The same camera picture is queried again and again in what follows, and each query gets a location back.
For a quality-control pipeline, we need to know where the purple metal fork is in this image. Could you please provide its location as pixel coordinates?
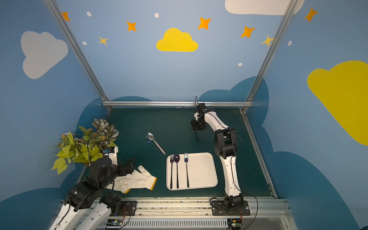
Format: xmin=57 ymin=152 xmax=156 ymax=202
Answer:
xmin=170 ymin=155 xmax=174 ymax=189

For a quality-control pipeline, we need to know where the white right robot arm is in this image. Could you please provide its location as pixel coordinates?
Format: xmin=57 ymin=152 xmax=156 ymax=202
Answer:
xmin=191 ymin=103 xmax=244 ymax=213

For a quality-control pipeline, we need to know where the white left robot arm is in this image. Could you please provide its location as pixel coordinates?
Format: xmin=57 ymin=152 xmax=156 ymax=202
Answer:
xmin=49 ymin=157 xmax=137 ymax=230

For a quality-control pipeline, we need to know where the blue metal fork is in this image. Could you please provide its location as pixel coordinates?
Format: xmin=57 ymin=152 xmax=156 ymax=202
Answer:
xmin=146 ymin=136 xmax=159 ymax=162

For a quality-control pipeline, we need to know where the white work glove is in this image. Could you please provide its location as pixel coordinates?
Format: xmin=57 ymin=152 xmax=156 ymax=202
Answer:
xmin=106 ymin=165 xmax=157 ymax=194

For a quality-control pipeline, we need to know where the green potted plant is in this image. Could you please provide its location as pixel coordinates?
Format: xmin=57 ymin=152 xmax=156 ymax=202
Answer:
xmin=51 ymin=118 xmax=119 ymax=174

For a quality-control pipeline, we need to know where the white plastic tray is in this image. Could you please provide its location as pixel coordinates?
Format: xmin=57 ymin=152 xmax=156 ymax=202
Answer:
xmin=166 ymin=152 xmax=218 ymax=191

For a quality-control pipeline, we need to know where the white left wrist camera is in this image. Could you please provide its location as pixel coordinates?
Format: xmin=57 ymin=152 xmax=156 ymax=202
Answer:
xmin=103 ymin=146 xmax=118 ymax=165

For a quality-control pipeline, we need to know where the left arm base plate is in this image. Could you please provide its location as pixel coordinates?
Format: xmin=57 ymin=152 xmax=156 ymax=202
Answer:
xmin=111 ymin=200 xmax=138 ymax=217

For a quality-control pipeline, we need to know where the silver spoon pink handle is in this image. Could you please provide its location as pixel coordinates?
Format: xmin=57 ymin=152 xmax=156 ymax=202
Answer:
xmin=147 ymin=132 xmax=166 ymax=155

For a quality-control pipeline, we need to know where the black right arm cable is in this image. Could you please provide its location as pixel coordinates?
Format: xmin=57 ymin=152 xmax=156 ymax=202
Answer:
xmin=195 ymin=96 xmax=259 ymax=228

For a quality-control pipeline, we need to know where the horizontal aluminium frame rail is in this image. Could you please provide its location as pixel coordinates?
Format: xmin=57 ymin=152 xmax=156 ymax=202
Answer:
xmin=102 ymin=101 xmax=253 ymax=107

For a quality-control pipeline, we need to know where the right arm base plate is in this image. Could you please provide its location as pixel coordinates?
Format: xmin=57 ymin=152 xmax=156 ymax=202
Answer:
xmin=209 ymin=199 xmax=251 ymax=216

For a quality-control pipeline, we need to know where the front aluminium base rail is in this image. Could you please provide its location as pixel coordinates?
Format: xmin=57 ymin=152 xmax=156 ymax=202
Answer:
xmin=96 ymin=197 xmax=297 ymax=230

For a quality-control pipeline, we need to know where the left aluminium frame post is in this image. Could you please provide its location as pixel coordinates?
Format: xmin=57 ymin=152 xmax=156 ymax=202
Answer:
xmin=44 ymin=0 xmax=113 ymax=112

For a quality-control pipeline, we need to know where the aluminium frame post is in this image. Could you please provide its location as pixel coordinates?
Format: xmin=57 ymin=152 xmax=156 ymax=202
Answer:
xmin=241 ymin=0 xmax=304 ymax=115
xmin=44 ymin=0 xmax=113 ymax=112

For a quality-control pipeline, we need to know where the right aluminium frame post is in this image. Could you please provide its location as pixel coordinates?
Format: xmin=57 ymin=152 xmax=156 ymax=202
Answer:
xmin=241 ymin=0 xmax=304 ymax=115

